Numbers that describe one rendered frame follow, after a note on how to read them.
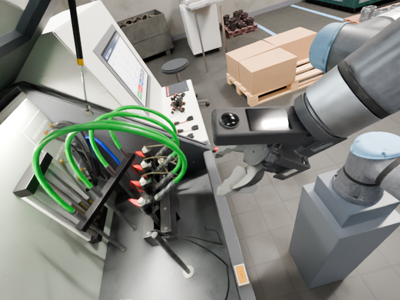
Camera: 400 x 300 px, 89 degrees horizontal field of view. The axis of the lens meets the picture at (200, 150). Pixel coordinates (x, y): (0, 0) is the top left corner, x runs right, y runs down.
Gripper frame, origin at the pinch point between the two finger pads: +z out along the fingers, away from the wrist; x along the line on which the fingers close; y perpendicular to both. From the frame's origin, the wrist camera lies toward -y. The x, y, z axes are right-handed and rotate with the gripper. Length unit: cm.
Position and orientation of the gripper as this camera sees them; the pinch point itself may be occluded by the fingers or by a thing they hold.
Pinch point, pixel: (216, 171)
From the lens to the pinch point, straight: 39.2
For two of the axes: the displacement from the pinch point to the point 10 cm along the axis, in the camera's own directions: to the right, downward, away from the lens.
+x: 0.0, -8.5, 5.3
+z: -5.1, 4.6, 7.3
